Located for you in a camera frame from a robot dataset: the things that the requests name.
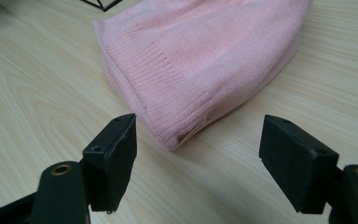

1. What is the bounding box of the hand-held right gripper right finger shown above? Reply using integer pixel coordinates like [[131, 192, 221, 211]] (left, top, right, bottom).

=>
[[258, 114, 340, 215]]

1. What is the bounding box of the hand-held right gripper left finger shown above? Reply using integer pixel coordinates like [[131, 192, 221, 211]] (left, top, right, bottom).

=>
[[81, 113, 138, 215]]

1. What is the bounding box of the pink knitted sweater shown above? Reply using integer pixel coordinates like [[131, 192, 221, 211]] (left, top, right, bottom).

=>
[[91, 0, 312, 151]]

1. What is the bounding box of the black metal frame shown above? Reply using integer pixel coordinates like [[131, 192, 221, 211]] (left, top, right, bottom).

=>
[[80, 0, 124, 13]]

